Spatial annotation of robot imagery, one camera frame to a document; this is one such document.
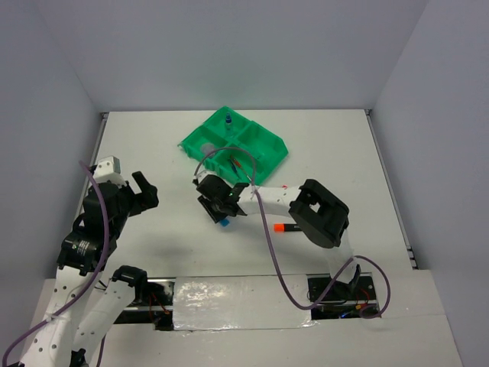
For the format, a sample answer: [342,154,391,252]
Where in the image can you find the red gel pen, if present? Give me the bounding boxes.
[230,156,243,170]

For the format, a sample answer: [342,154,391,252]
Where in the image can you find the clear tub of paperclips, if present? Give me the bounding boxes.
[200,142,216,157]

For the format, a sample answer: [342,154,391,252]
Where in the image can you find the orange highlighter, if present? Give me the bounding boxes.
[274,223,302,232]

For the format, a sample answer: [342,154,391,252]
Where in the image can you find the small blue-capped bottle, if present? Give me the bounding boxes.
[225,112,234,136]

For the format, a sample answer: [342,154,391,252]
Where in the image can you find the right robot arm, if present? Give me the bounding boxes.
[193,174,361,299]

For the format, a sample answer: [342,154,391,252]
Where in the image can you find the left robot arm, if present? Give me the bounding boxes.
[2,167,159,366]

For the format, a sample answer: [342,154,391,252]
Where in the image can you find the green four-compartment bin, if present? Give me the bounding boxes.
[179,106,289,185]

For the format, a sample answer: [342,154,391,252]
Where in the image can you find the silver tape sheet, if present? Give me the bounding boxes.
[173,276,314,331]

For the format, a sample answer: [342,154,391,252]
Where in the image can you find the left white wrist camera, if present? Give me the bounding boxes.
[92,156,125,186]

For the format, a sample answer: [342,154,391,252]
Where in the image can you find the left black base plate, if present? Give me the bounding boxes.
[115,278,176,331]

